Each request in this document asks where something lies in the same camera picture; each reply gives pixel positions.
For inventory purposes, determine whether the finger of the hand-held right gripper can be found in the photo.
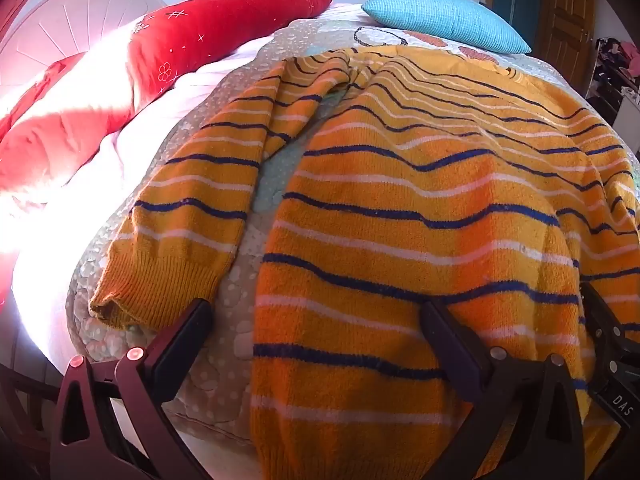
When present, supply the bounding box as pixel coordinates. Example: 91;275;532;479
579;284;640;386

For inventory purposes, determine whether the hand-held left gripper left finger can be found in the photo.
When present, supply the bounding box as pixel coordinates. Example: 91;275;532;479
50;298;216;480

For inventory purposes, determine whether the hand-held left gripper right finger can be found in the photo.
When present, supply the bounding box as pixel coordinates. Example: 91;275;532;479
419;301;601;480

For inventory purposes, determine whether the yellow striped sweater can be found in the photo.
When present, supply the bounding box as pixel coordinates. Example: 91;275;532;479
89;46;640;480

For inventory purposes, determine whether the pink clothes pile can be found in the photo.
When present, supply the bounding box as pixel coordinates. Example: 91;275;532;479
599;38;640;63

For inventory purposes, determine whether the quilted heart-print bedspread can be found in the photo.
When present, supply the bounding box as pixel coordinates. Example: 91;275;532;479
65;2;640;461

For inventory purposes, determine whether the white bed sheet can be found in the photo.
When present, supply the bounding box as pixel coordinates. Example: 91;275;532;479
10;2;351;366

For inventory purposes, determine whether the dark shoe rack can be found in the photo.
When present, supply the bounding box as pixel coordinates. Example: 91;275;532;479
582;37;640;127

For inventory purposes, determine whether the wooden door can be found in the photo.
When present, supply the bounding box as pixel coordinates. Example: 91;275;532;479
535;0;598;92

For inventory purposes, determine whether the long red pillow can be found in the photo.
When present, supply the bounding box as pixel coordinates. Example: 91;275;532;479
0;0;336;311

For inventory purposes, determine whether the blue knitted pillow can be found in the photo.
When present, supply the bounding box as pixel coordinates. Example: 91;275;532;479
361;0;532;55

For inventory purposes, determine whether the white round headboard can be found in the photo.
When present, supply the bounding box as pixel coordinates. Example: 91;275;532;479
0;0;168;91

